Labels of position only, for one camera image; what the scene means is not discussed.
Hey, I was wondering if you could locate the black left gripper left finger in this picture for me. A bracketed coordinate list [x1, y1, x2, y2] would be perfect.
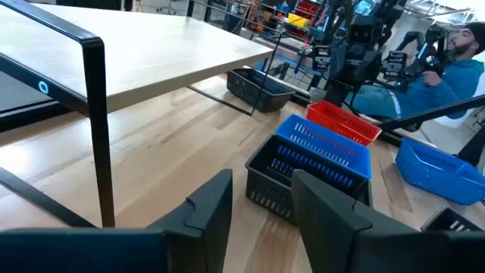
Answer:
[147, 169, 233, 273]

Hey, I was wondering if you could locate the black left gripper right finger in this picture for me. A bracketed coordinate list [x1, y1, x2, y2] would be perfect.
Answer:
[291, 169, 421, 273]

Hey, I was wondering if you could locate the blue slotted plastic basket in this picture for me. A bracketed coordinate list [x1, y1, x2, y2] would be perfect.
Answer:
[275, 113, 372, 180]
[395, 137, 485, 206]

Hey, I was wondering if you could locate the black slotted plastic basket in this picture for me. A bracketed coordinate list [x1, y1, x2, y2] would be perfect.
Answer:
[420, 206, 484, 233]
[245, 134, 374, 224]
[226, 67, 296, 114]

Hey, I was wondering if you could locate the red slotted plastic basket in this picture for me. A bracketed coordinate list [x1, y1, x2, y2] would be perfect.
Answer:
[305, 100, 383, 147]

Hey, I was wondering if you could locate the yellow storage bin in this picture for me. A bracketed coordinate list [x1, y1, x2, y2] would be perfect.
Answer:
[286, 13, 311, 29]

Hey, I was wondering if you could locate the red storage bin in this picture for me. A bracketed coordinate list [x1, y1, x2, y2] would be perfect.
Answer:
[295, 2, 319, 20]

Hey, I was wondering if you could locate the person's hand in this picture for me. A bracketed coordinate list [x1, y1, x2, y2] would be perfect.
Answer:
[422, 70, 443, 86]

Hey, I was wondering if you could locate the person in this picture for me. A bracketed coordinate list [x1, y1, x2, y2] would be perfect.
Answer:
[346, 21, 485, 132]

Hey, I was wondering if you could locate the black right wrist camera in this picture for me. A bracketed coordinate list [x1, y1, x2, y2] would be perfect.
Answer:
[347, 14, 377, 46]

